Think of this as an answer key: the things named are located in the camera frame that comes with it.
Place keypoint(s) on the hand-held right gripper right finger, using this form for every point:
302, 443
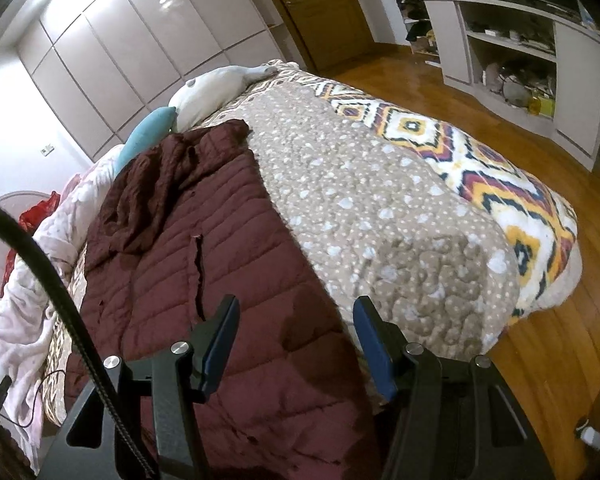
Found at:
375, 355

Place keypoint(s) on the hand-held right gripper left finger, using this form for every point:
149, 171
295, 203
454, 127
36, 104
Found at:
215, 347

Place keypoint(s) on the maroon puffer coat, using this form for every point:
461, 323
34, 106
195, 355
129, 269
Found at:
180, 240

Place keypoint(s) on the patterned beige bedspread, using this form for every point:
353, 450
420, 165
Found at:
380, 200

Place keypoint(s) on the pink fleece blanket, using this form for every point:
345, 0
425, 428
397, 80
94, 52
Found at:
20, 320

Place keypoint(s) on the red cloth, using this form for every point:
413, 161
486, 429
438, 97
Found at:
40, 212

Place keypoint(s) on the teal pillow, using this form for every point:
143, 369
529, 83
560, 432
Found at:
145, 132

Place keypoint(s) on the white power adapter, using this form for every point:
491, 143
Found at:
592, 435

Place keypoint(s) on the pale round headboard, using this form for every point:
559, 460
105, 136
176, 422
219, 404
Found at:
15, 200

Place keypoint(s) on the white plush pillow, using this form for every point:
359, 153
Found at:
205, 92

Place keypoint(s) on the yellow box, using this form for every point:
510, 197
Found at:
542, 105

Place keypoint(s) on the glossy beige wardrobe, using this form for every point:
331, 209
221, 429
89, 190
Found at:
130, 35

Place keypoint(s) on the white shelf unit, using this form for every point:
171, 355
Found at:
575, 85

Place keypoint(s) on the wooden door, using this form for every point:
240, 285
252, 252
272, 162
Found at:
325, 10

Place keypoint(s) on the wall switch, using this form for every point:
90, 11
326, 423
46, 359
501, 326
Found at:
46, 150

